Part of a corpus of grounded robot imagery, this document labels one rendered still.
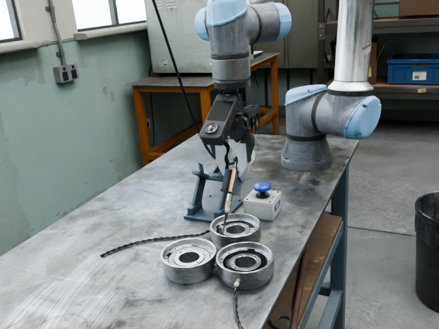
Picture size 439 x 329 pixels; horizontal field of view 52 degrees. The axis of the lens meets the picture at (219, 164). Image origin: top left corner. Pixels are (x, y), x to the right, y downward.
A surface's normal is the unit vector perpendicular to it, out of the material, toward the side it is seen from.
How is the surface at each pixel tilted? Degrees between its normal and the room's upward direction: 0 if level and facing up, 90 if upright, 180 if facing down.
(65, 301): 0
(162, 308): 0
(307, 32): 90
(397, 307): 0
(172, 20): 90
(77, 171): 90
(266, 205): 90
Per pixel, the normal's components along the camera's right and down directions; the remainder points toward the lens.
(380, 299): -0.07, -0.93
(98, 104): 0.90, 0.08
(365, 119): 0.68, 0.33
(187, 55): -0.41, 0.34
